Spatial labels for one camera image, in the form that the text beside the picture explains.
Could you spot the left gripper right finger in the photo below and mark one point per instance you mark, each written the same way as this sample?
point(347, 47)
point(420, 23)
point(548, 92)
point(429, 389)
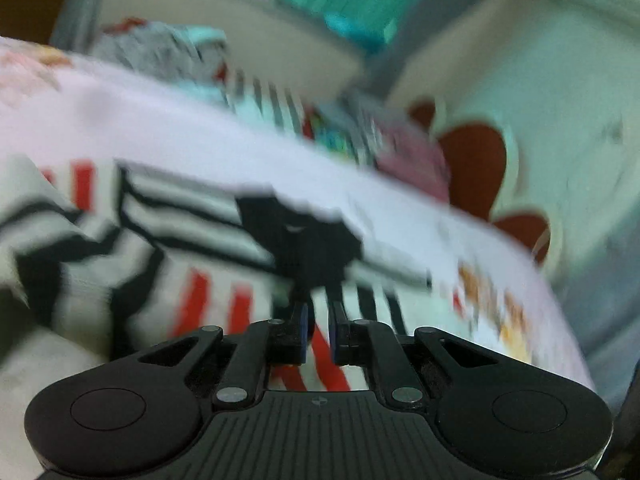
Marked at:
point(343, 352)

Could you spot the left grey curtain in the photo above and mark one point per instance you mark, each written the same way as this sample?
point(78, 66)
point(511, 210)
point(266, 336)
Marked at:
point(76, 25)

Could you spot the grey curtain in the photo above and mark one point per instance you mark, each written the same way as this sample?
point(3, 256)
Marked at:
point(76, 25)
point(424, 20)

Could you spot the red white scalloped headboard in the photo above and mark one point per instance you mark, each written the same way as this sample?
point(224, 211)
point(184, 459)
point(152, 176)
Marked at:
point(485, 170)

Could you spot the crumpled grey clothes pile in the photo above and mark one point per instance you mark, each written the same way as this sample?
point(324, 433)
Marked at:
point(167, 52)

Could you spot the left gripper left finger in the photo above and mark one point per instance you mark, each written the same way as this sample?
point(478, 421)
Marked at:
point(289, 336)

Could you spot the stack of folded bedding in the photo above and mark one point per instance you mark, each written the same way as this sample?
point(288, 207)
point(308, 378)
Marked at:
point(364, 131)

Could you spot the striped black white red sweater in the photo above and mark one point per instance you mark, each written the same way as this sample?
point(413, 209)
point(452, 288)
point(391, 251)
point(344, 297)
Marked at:
point(117, 258)

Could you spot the right grey curtain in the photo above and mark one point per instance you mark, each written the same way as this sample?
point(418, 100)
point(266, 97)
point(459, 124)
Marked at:
point(424, 20)

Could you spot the pink floral bed sheet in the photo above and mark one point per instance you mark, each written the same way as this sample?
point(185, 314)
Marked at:
point(58, 109)

